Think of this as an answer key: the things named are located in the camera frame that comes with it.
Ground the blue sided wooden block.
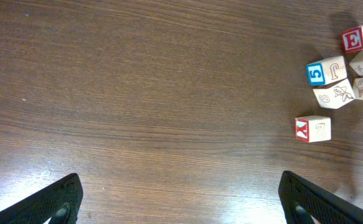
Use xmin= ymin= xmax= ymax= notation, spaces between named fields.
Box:
xmin=306 ymin=56 xmax=347 ymax=86

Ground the green sided wooden block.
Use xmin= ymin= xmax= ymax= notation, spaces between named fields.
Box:
xmin=313 ymin=78 xmax=356 ymax=109

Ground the top wooden block elephant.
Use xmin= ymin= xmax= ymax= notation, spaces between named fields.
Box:
xmin=341 ymin=25 xmax=363 ymax=53

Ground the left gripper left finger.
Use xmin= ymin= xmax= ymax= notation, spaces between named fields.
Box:
xmin=0 ymin=173 xmax=83 ymax=224

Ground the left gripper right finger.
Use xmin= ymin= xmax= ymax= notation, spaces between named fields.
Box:
xmin=278 ymin=170 xmax=363 ymax=224

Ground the plain wooden block left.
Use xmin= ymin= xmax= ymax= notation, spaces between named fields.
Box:
xmin=295 ymin=116 xmax=331 ymax=142

